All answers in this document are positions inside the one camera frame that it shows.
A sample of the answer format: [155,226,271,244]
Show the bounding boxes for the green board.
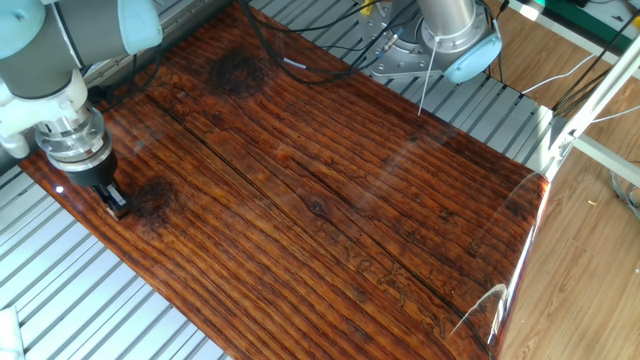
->
[532,0,640,51]

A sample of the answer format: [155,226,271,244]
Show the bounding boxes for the grey cable bundle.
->
[608,168,640,221]

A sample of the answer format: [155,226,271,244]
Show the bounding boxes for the black cable bundle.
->
[549,14,640,115]

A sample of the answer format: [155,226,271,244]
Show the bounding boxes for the white crumpled cloth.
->
[0,305,26,360]

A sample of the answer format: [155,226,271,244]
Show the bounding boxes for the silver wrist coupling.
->
[33,107,114,174]

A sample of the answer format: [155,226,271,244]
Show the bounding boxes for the aluminium frame bar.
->
[572,133,640,189]

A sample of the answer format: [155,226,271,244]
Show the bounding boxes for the glossy wood-print table mat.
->
[19,0,551,360]

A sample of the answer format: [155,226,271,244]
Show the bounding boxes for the silver robot mounting plate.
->
[363,14,446,81]

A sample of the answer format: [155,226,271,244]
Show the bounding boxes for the white cable tie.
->
[417,35,441,117]

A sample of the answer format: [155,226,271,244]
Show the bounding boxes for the white table bar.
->
[507,0,640,76]

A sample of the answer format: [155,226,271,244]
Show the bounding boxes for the white wrist mount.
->
[0,69,91,160]

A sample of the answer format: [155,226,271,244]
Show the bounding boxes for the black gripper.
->
[67,152,134,220]

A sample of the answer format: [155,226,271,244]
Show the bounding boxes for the thin white cable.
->
[589,103,640,124]
[519,52,597,96]

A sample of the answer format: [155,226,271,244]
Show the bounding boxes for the black cable with grey tag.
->
[237,0,406,85]

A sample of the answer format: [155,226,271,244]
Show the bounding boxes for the aluminium frame post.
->
[547,34,640,174]

